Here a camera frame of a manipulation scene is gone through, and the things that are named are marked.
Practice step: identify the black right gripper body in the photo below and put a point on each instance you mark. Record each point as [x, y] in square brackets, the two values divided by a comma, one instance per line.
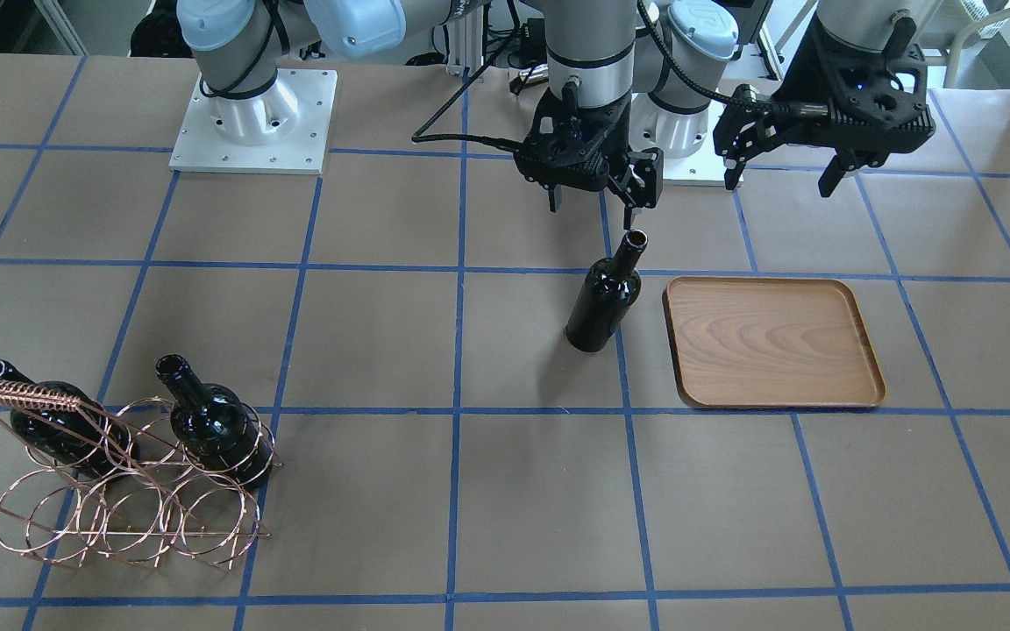
[618, 124]

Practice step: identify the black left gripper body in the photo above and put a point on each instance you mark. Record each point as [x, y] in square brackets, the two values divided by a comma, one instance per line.
[807, 73]

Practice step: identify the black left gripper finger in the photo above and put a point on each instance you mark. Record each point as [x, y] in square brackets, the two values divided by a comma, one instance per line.
[734, 163]
[838, 168]

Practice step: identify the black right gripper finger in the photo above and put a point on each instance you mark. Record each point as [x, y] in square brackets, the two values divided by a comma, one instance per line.
[627, 187]
[555, 194]

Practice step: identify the dark wine bottle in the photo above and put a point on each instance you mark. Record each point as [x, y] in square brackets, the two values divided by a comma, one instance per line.
[53, 416]
[610, 288]

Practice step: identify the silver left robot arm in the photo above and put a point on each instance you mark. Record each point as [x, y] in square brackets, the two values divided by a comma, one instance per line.
[746, 124]

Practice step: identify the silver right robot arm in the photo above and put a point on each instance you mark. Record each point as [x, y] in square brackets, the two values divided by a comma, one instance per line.
[590, 44]

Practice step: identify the wooden tray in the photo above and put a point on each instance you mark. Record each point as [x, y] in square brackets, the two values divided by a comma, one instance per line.
[770, 342]

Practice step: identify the dark wine bottle end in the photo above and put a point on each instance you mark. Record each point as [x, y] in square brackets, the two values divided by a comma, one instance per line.
[214, 427]

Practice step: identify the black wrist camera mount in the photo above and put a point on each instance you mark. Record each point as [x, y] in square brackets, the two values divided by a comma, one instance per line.
[646, 181]

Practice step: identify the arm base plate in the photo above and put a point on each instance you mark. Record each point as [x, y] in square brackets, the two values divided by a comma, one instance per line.
[283, 131]
[685, 139]

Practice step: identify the copper wire wine basket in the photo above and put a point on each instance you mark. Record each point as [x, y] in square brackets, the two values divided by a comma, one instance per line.
[162, 504]

